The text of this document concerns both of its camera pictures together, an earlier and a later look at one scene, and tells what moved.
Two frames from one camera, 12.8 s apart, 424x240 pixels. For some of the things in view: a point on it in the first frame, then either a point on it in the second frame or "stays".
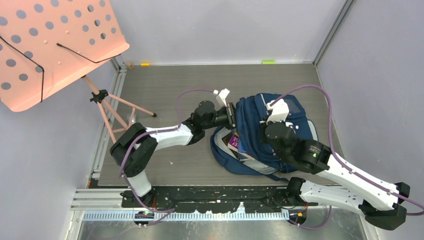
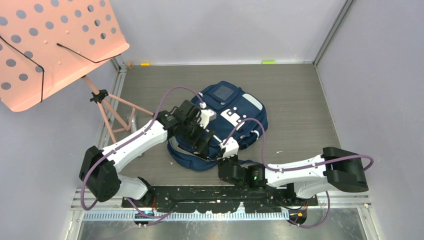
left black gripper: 230,112 to 199,144
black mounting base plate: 215,199 stays
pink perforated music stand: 46,44 stays
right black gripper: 264,122 to 225,158
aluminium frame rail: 101,200 stays
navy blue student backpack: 245,148 to 241,119
